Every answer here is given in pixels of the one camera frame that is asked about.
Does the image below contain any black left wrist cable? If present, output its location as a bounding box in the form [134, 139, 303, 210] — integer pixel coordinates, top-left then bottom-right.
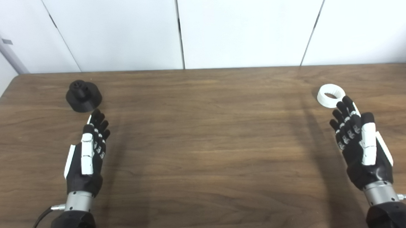
[27, 204, 66, 228]

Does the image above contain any grey wall corner post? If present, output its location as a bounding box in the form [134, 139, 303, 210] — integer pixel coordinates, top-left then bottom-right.
[0, 12, 30, 75]

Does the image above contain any white toothed ring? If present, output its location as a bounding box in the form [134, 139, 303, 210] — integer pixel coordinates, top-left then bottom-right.
[317, 83, 346, 109]

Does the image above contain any round black stepped part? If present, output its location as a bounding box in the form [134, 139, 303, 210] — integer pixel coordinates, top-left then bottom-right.
[65, 79, 103, 113]

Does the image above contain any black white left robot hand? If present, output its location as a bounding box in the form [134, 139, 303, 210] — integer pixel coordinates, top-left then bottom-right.
[61, 109, 113, 199]

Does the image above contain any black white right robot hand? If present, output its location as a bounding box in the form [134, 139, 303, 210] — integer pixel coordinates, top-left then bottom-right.
[328, 94, 395, 192]

